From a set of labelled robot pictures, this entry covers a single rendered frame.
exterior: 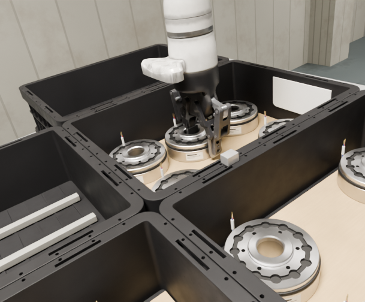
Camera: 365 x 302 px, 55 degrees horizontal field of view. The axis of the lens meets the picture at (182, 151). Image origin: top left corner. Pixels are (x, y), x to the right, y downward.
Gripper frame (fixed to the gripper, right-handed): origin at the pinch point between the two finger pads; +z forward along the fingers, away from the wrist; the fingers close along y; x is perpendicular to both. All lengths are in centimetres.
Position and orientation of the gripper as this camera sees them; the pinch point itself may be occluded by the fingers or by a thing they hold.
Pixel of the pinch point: (203, 142)
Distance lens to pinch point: 62.3
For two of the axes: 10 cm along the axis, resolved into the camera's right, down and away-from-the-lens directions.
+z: 1.4, 8.5, 5.1
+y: -5.8, -3.5, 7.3
